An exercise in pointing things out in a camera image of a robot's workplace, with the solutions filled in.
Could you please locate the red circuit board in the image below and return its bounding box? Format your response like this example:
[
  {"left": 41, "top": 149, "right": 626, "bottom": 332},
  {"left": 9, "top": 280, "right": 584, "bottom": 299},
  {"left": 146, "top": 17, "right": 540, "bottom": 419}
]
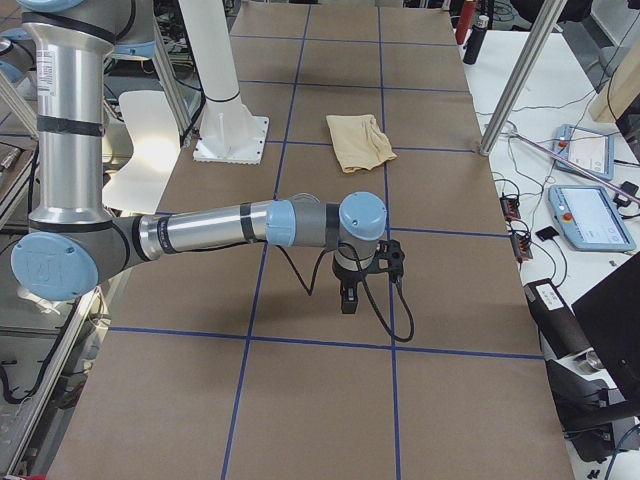
[
  {"left": 499, "top": 195, "right": 521, "bottom": 221},
  {"left": 510, "top": 230, "right": 533, "bottom": 263}
]

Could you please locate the blue teach pendant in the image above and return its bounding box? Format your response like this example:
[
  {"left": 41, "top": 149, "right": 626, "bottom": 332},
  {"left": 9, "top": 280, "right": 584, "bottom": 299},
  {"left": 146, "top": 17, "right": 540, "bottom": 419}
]
[
  {"left": 552, "top": 124, "right": 615, "bottom": 180},
  {"left": 548, "top": 185, "right": 636, "bottom": 252}
]

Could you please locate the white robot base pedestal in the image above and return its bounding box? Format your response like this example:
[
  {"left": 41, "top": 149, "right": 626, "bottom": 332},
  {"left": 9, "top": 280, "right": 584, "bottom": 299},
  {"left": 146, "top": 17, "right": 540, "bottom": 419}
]
[{"left": 179, "top": 0, "right": 269, "bottom": 165}]

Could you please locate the cream long-sleeve graphic shirt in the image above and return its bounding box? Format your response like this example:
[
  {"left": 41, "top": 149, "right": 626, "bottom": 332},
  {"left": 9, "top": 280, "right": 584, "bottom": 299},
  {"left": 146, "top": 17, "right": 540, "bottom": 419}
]
[{"left": 326, "top": 114, "right": 397, "bottom": 174}]

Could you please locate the black box with label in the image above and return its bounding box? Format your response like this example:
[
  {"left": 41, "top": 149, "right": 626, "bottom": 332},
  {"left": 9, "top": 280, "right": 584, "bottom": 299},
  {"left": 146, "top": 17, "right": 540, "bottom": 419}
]
[{"left": 523, "top": 279, "right": 591, "bottom": 358}]

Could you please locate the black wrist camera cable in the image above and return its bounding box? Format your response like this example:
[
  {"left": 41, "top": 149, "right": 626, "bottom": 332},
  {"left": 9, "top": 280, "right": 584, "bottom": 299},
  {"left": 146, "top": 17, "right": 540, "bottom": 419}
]
[{"left": 273, "top": 239, "right": 415, "bottom": 344}]

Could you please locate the red bottle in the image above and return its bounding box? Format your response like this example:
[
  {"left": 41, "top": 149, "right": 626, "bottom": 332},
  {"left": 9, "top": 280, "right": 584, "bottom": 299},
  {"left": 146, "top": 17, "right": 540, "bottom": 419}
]
[{"left": 455, "top": 0, "right": 477, "bottom": 45}]

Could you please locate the black monitor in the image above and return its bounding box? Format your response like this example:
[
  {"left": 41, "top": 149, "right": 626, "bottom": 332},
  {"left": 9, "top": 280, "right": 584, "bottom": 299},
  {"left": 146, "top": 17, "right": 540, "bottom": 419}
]
[{"left": 572, "top": 255, "right": 639, "bottom": 399}]

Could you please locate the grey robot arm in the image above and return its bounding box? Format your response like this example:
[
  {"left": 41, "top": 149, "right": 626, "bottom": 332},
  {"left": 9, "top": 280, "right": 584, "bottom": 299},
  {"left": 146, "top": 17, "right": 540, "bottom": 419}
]
[
  {"left": 11, "top": 1, "right": 387, "bottom": 313},
  {"left": 1, "top": 27, "right": 36, "bottom": 85}
]

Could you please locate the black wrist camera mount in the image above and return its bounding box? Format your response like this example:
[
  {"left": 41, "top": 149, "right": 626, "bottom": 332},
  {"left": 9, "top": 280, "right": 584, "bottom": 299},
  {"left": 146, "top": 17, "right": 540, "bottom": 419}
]
[{"left": 365, "top": 239, "right": 405, "bottom": 283}]

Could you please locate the aluminium frame post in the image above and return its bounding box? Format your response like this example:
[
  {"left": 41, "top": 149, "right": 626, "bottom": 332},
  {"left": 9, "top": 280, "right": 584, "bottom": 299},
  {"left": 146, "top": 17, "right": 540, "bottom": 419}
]
[{"left": 479, "top": 0, "right": 567, "bottom": 156}]

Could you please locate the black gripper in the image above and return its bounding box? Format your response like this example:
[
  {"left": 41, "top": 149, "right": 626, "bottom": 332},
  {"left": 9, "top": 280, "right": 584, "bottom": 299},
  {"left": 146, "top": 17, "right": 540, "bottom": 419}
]
[{"left": 332, "top": 250, "right": 362, "bottom": 314}]

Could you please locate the white chair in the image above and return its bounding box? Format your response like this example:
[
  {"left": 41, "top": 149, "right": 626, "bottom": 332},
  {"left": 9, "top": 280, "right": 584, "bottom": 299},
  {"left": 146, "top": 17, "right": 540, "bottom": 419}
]
[{"left": 103, "top": 90, "right": 181, "bottom": 214}]

